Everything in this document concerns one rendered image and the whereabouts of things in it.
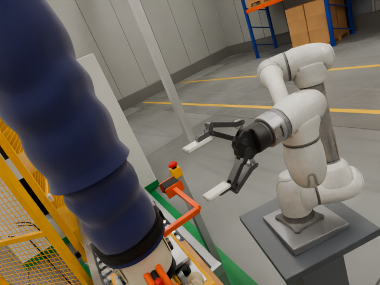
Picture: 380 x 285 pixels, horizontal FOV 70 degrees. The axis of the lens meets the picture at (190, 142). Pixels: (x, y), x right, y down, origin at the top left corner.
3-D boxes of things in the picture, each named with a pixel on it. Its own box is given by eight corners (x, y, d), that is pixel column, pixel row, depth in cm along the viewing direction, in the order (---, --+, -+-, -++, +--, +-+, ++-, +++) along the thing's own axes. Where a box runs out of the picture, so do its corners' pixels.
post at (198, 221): (212, 263, 236) (168, 168, 199) (218, 258, 238) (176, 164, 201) (216, 267, 230) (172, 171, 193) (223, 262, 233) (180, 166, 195)
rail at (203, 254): (123, 178, 363) (116, 166, 356) (126, 176, 365) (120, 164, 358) (223, 289, 164) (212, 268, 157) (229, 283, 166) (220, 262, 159)
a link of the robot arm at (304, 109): (289, 107, 66) (300, 152, 71) (331, 81, 71) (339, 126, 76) (259, 104, 75) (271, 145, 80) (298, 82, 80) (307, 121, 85)
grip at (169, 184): (162, 193, 129) (158, 184, 127) (177, 183, 132) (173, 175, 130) (169, 199, 122) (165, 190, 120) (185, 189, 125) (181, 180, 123)
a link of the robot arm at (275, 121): (295, 141, 70) (279, 152, 68) (270, 135, 78) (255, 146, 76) (286, 109, 67) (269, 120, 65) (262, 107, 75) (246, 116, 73)
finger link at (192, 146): (213, 139, 62) (212, 136, 62) (188, 154, 60) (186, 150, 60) (206, 137, 65) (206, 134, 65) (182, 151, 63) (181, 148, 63)
